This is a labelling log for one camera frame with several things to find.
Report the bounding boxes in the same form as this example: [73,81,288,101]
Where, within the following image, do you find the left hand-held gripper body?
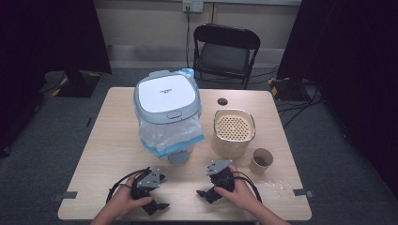
[130,168,167,202]

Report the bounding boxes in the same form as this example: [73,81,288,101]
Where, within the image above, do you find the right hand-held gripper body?
[206,158,237,193]

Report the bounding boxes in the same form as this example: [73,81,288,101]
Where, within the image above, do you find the brown paper cup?
[248,147,275,176]

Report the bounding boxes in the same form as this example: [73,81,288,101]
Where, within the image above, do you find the beige strainer container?
[210,108,257,159]

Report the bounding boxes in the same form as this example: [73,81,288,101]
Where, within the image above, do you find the grey lidded trash bin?
[133,68,203,166]

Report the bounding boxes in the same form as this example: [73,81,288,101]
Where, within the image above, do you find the person's right hand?
[214,164,261,214]

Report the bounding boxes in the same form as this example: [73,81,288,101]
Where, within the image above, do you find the person's left hand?
[107,173,154,218]

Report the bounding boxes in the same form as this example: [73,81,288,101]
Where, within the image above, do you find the clear blue-edged bin bag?
[137,67,206,158]

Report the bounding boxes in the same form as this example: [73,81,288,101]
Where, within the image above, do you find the wet liquid spill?
[258,178,296,199]

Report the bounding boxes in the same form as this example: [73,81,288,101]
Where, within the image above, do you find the grey tape strip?
[293,188,315,199]
[54,190,79,203]

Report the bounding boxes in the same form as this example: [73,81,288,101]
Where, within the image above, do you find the black stand base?
[51,70,102,98]
[268,77,312,102]

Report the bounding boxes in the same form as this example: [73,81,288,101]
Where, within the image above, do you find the black folding chair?
[192,22,262,91]

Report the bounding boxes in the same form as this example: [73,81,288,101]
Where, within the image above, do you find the dark curtain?
[276,0,398,201]
[0,0,113,158]

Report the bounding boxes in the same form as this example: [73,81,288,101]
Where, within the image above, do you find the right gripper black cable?
[233,170,263,203]

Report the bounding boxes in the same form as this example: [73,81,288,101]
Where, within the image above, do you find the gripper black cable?
[105,167,152,204]
[233,170,263,203]

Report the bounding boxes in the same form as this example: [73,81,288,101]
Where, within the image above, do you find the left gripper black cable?
[105,167,152,204]

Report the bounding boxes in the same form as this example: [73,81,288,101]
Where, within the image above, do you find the black floor cables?
[250,65,325,129]

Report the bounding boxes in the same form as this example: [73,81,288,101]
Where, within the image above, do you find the black wall power cable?
[185,7,191,68]

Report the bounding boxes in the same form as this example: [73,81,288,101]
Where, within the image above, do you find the white wall outlet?
[182,0,205,14]

